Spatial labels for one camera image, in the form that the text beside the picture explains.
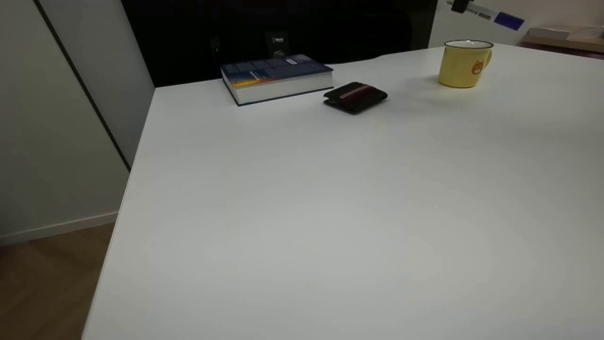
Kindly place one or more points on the black wallet with red stripe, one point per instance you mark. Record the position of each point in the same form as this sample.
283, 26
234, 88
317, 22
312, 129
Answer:
355, 97

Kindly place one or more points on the thick blue book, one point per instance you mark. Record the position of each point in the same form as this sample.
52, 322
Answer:
276, 75

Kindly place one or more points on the yellow enamel mug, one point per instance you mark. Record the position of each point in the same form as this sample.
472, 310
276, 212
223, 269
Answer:
462, 66

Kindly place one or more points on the blue sticker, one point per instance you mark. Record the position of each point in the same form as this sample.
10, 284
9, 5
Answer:
508, 21

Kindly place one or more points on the wooden shelf with papers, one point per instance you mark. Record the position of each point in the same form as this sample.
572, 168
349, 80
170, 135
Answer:
566, 38

